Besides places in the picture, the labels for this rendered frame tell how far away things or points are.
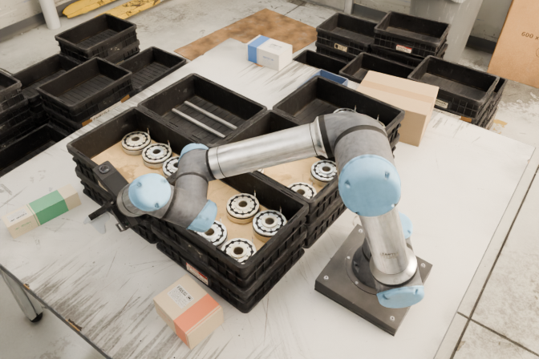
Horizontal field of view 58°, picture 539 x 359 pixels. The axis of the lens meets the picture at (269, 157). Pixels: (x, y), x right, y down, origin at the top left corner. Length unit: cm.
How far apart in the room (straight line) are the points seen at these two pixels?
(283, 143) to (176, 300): 59
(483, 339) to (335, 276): 106
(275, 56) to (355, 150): 150
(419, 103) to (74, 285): 140
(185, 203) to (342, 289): 62
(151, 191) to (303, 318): 67
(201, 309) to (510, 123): 269
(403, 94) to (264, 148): 108
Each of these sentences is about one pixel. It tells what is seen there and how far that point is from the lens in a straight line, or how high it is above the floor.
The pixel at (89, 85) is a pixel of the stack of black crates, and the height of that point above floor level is 49.
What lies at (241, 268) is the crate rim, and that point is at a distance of 130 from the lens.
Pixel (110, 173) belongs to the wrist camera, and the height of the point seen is 119.
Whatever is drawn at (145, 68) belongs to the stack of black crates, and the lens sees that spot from 320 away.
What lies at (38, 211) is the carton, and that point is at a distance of 182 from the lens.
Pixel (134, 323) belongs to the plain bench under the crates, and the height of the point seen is 70.
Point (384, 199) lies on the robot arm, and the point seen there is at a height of 129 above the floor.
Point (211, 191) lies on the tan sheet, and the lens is 163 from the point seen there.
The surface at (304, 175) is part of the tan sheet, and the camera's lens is 168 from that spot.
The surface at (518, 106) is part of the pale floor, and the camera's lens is 384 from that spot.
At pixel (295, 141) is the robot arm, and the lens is 108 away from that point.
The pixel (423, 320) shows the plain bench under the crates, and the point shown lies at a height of 70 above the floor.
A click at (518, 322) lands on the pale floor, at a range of 254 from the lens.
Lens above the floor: 198
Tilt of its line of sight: 41 degrees down
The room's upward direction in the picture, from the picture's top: straight up
